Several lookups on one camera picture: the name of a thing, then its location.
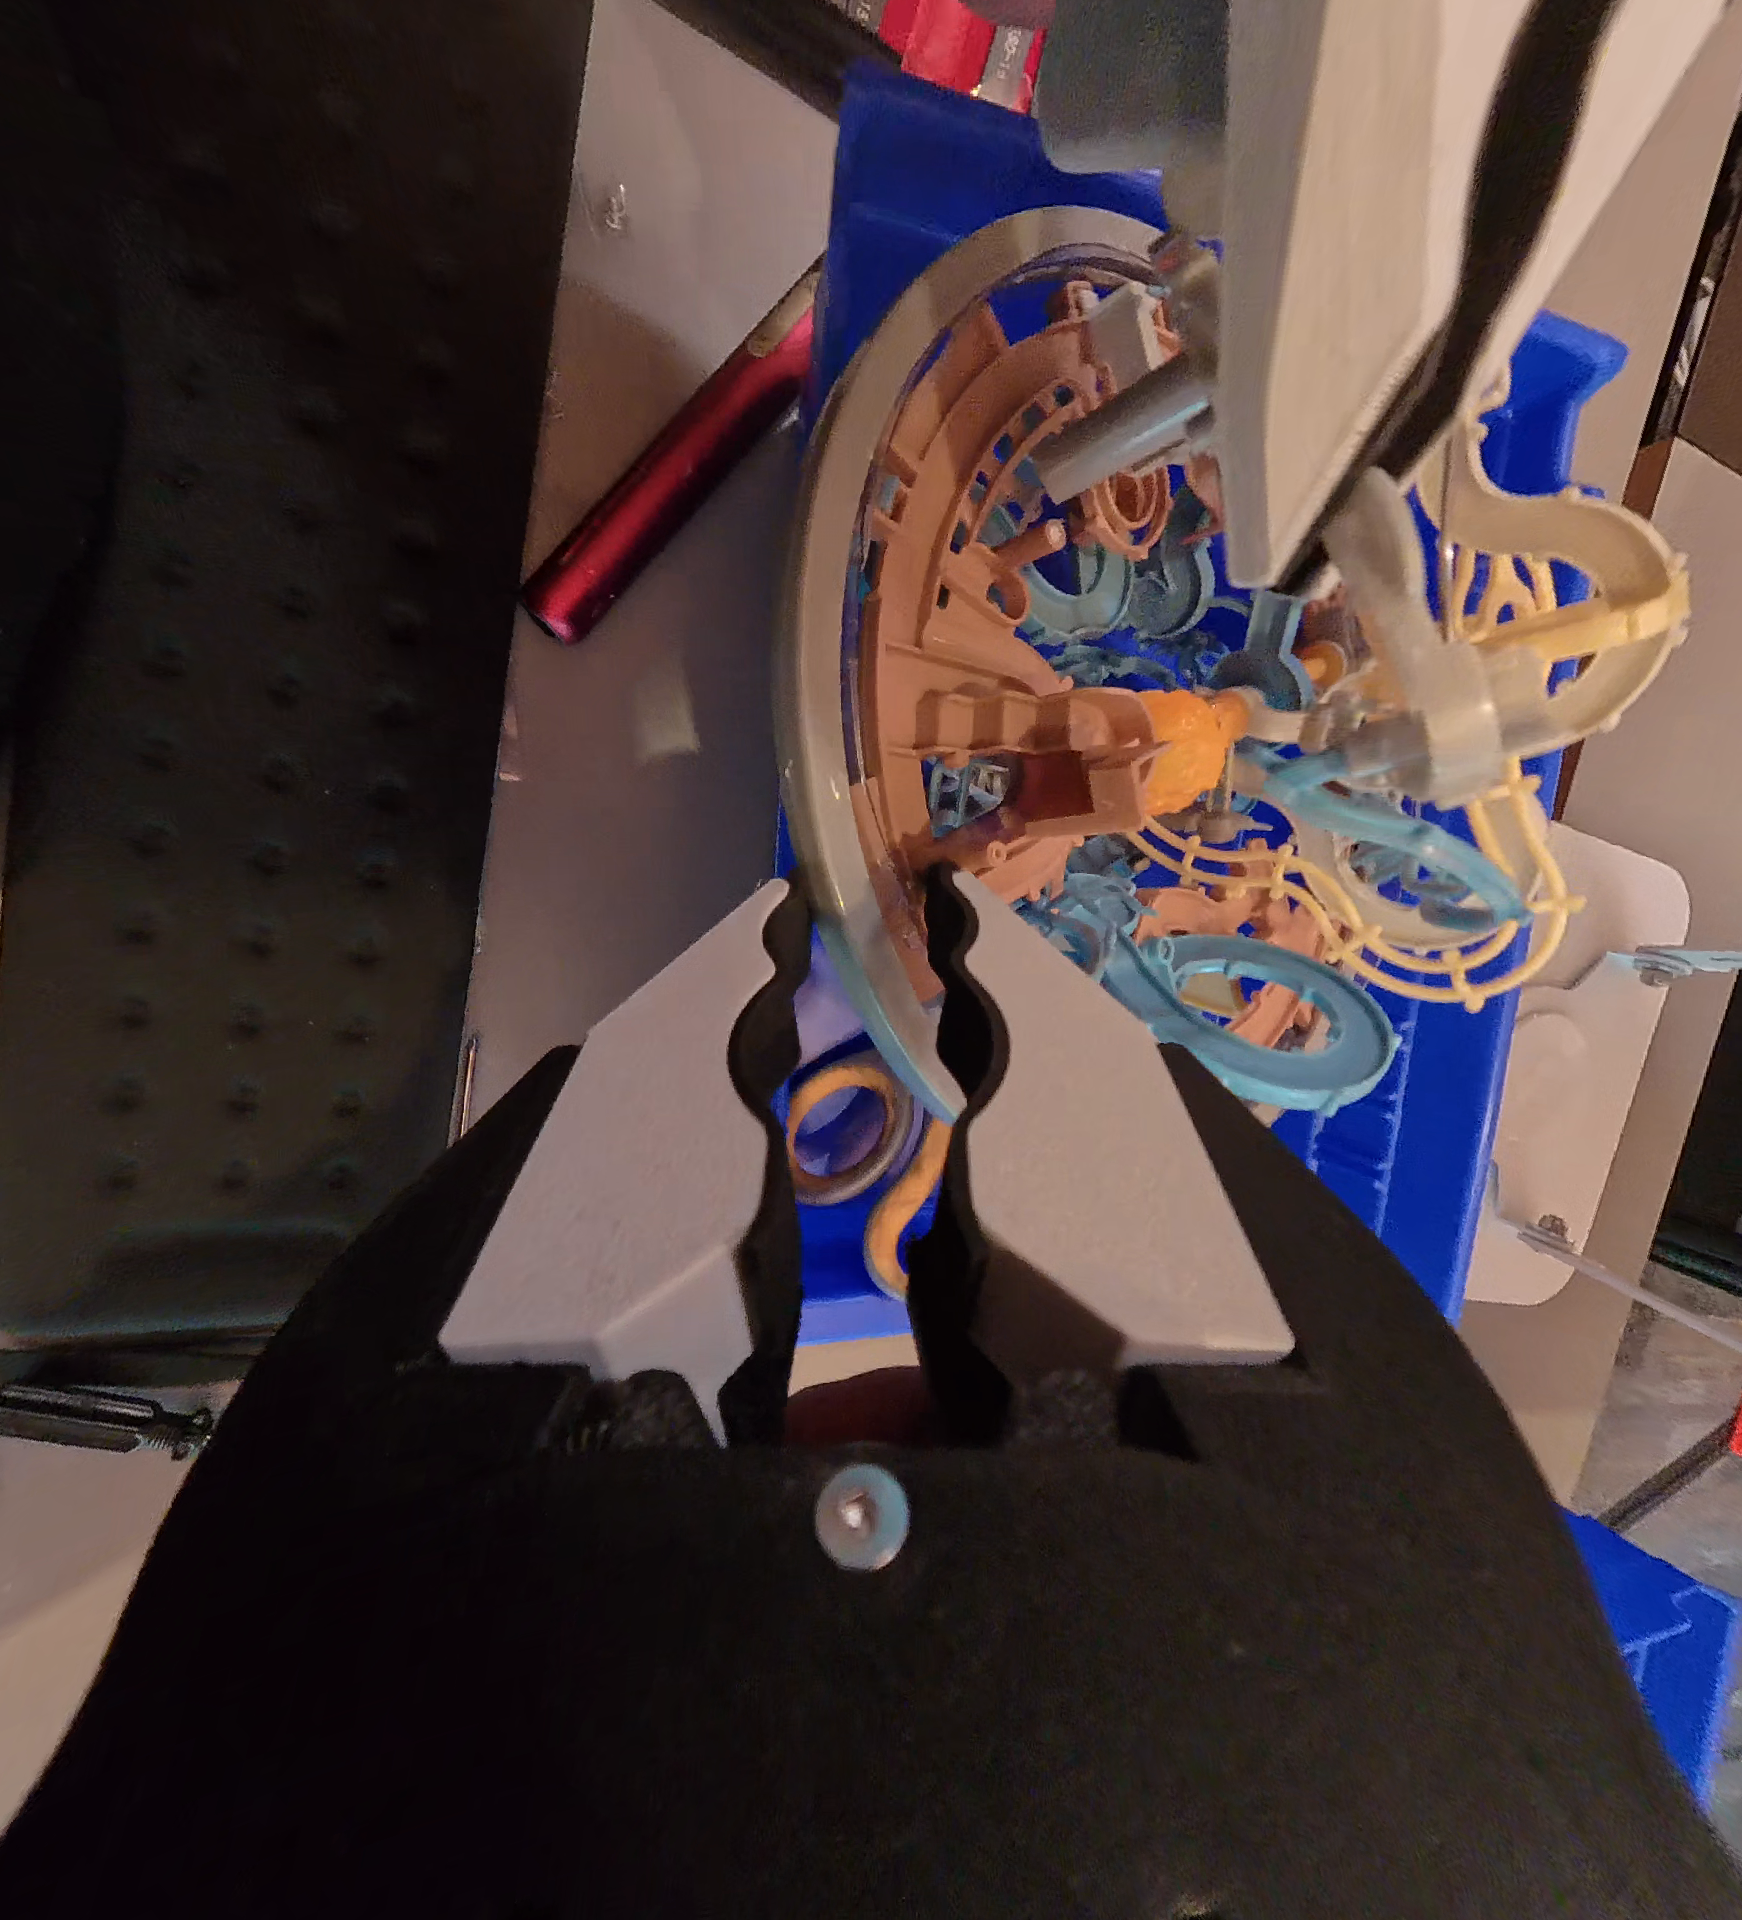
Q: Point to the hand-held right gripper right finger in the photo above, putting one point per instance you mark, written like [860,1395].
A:
[1112,1199]

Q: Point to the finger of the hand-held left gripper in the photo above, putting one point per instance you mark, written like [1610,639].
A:
[1668,92]
[1335,225]

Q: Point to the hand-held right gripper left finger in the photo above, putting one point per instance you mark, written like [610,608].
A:
[618,1199]

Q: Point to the small blue plastic bin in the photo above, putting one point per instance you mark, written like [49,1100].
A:
[962,151]

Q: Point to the plastic ball maze puzzle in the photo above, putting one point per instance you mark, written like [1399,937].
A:
[990,601]

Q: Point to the red black tool kit case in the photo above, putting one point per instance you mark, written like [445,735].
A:
[945,45]

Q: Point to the black dotted wrist rest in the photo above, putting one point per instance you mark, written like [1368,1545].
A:
[288,673]

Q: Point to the large blue plastic bin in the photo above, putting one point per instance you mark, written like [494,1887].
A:
[1668,1650]

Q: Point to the red pen screwdriver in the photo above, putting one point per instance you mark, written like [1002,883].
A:
[659,478]

